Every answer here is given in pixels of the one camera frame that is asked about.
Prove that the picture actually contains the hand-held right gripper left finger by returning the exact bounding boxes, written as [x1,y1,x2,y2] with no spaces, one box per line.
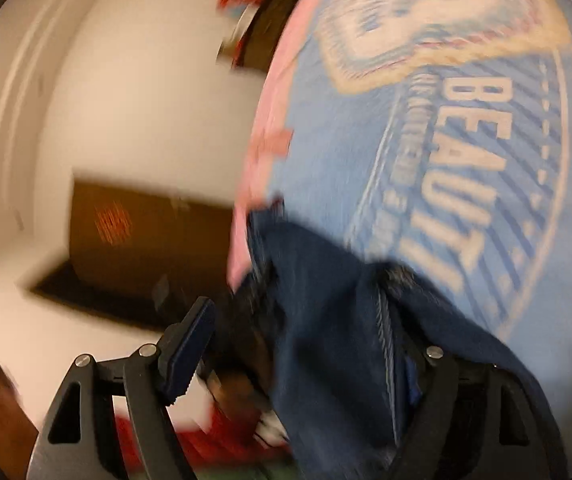
[30,296,217,480]

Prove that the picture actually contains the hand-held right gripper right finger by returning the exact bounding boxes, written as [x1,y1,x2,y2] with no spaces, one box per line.
[391,344,572,480]

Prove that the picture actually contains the dark blue jeans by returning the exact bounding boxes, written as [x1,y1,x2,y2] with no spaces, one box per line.
[226,207,572,480]

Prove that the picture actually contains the red cloth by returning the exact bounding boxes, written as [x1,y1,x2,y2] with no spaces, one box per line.
[114,407,294,467]

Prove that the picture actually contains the dark brown cabinet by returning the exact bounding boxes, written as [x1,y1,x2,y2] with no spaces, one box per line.
[28,180,247,332]

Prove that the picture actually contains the printed polka dot bed sheet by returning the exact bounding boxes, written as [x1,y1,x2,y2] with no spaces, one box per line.
[226,0,572,391]

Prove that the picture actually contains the brown wooden desk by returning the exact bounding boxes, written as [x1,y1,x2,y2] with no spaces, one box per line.
[216,0,327,77]

